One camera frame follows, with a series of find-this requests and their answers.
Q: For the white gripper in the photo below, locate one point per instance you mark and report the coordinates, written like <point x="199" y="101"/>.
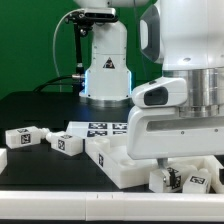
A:
<point x="161" y="133"/>

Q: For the white square tabletop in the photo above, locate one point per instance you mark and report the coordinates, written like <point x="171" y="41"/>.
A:
<point x="109" y="154"/>

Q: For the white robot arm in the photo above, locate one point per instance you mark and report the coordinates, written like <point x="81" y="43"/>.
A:
<point x="179" y="114"/>

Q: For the white right fence rail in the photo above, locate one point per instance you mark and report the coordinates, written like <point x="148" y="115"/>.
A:
<point x="216" y="184"/>

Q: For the white fence rail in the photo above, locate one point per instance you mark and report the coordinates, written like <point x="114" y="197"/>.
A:
<point x="3" y="159"/>
<point x="216" y="184"/>
<point x="105" y="206"/>

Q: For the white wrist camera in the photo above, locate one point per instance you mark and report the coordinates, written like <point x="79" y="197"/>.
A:
<point x="162" y="92"/>

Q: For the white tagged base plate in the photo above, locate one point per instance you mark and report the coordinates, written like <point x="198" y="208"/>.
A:
<point x="92" y="129"/>

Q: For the white front fence rail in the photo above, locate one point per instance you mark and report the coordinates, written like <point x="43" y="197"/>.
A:
<point x="105" y="206"/>

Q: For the white left fence rail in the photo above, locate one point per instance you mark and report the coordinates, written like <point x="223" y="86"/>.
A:
<point x="3" y="159"/>

